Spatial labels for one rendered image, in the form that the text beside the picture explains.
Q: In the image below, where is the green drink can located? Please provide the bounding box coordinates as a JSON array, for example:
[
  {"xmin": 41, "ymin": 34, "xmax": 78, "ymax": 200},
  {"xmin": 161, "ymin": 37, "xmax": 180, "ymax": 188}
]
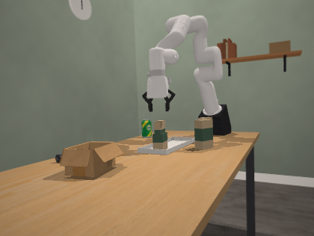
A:
[{"xmin": 141, "ymin": 119, "xmax": 152, "ymax": 138}]

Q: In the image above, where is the brown cardboard box with flaps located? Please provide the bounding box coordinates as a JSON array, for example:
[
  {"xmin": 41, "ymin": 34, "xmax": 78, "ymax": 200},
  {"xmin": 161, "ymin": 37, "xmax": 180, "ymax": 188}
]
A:
[{"xmin": 59, "ymin": 141, "xmax": 123, "ymax": 177}]

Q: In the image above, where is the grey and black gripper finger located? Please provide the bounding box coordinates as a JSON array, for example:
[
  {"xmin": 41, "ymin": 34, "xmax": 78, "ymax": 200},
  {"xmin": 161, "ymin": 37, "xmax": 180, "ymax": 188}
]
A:
[
  {"xmin": 142, "ymin": 92, "xmax": 153, "ymax": 112},
  {"xmin": 164, "ymin": 89, "xmax": 176, "ymax": 111}
]

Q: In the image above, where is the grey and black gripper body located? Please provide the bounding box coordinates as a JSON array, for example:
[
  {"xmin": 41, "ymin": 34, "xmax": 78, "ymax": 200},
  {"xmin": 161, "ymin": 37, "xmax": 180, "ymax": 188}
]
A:
[{"xmin": 147, "ymin": 75, "xmax": 169, "ymax": 99}]

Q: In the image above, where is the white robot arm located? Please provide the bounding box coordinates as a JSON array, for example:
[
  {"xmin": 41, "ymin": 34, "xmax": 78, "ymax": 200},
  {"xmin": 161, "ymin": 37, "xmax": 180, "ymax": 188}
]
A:
[{"xmin": 147, "ymin": 15, "xmax": 223, "ymax": 116}]

